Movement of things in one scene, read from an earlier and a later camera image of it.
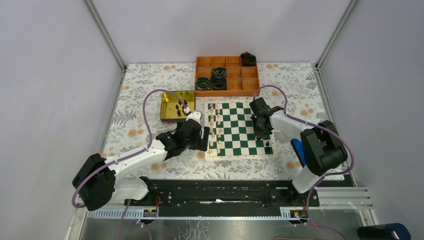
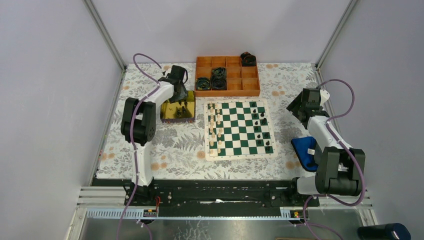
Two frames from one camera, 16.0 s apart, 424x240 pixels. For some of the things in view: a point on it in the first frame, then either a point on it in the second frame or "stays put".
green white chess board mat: [232, 133] stays put
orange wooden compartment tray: [241, 81] stays put
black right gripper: [259, 134] -> [294, 105]
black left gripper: [201, 144] -> [181, 94]
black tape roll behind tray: [248, 60] stays put
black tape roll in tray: [219, 83] stays put
